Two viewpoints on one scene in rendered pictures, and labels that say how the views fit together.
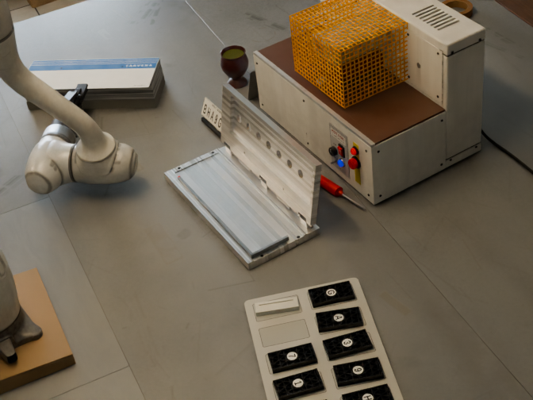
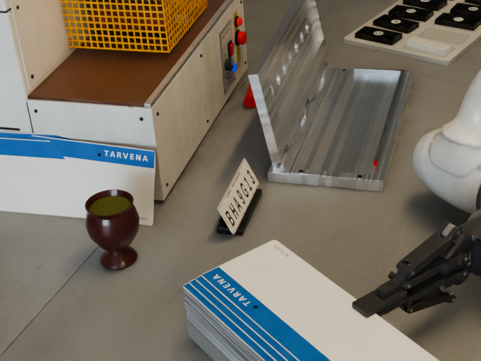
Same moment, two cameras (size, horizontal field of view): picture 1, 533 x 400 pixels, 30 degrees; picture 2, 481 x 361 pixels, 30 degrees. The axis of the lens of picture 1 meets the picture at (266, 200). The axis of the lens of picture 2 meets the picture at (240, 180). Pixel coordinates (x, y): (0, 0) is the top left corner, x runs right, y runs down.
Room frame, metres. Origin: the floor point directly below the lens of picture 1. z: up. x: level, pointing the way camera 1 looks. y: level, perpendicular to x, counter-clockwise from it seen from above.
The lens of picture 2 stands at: (3.20, 1.01, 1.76)
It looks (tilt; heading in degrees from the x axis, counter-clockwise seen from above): 32 degrees down; 225
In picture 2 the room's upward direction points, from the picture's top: 5 degrees counter-clockwise
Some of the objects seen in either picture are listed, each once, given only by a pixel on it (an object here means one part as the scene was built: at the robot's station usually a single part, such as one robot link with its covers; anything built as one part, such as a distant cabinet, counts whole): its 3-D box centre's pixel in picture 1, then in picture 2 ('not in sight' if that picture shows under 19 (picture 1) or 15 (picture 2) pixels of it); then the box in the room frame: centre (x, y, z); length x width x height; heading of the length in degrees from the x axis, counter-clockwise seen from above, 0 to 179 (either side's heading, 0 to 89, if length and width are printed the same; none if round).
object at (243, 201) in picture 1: (238, 200); (346, 119); (1.95, 0.07, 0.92); 0.44 x 0.21 x 0.04; 27
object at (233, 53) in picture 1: (235, 67); (114, 231); (2.52, 0.04, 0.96); 0.09 x 0.09 x 0.11
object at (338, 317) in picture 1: (339, 319); (396, 23); (1.50, -0.12, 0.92); 0.10 x 0.05 x 0.01; 91
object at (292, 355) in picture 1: (292, 357); (458, 21); (1.41, -0.01, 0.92); 0.10 x 0.05 x 0.01; 98
